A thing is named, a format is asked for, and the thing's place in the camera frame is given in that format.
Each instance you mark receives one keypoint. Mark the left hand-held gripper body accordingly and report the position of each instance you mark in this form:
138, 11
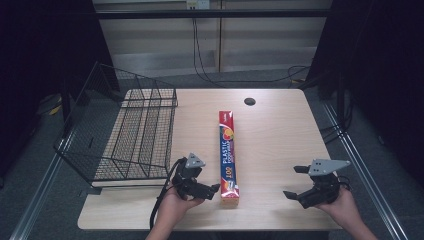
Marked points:
187, 181

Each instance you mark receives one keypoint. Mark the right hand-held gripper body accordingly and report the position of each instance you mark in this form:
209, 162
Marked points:
321, 190

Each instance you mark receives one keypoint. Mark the red plastic wrap box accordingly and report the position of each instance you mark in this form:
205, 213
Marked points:
228, 156

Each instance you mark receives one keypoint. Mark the person's right hand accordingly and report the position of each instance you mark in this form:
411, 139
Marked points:
343, 208

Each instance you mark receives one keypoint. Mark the person's left hand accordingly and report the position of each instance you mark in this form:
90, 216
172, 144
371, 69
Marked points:
173, 208

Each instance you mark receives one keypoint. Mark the dark curtain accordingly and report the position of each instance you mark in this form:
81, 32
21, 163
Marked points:
386, 83
40, 50

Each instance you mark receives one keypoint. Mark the grey and yellow floor object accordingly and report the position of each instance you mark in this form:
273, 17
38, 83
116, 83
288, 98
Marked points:
50, 104

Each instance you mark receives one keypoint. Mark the black horizontal bar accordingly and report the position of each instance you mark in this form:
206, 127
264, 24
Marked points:
213, 13

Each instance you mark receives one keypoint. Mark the metal floor rail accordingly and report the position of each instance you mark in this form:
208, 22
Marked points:
363, 173
40, 190

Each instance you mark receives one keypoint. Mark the white wall outlet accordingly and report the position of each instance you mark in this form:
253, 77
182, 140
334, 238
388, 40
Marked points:
198, 4

